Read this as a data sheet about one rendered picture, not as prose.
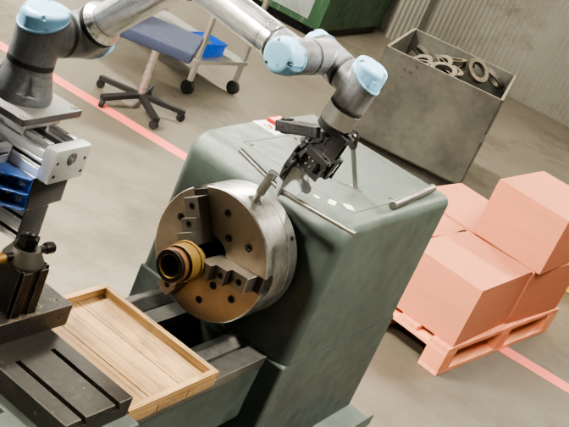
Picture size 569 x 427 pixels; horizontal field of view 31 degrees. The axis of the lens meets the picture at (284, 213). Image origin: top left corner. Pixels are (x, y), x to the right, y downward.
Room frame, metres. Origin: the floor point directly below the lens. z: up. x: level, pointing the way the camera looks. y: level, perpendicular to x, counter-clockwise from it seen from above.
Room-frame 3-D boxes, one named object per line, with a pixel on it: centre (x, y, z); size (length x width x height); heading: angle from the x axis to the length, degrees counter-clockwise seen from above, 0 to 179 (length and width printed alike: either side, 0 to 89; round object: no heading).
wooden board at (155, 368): (1.91, 0.22, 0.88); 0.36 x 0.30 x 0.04; 64
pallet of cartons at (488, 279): (4.89, -0.87, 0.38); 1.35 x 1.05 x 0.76; 159
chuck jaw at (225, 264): (2.06, 0.05, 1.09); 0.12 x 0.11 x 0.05; 64
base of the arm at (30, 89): (2.35, 0.71, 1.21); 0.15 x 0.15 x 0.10
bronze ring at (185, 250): (2.03, 0.16, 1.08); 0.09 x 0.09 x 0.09; 64
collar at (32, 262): (1.69, 0.41, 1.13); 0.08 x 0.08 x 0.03
